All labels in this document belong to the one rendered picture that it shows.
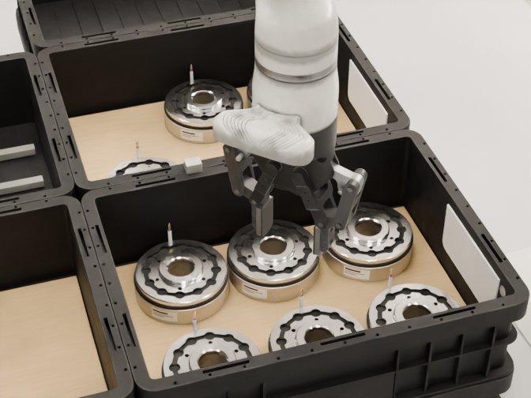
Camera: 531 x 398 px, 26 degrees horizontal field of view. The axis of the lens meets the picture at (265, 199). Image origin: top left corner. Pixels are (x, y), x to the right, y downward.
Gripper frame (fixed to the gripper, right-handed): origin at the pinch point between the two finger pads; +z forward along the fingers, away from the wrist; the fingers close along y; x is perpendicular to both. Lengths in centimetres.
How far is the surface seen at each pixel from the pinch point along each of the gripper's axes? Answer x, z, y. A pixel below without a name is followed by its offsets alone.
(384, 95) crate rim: -34.0, 7.1, 4.4
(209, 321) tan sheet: 0.4, 17.1, 9.6
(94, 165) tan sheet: -16.5, 17.1, 35.9
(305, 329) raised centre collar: -0.2, 13.4, -1.6
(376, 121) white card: -34.1, 11.3, 5.2
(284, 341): 1.6, 14.2, 0.0
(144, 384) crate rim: 18.1, 7.0, 5.9
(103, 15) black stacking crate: -48, 17, 55
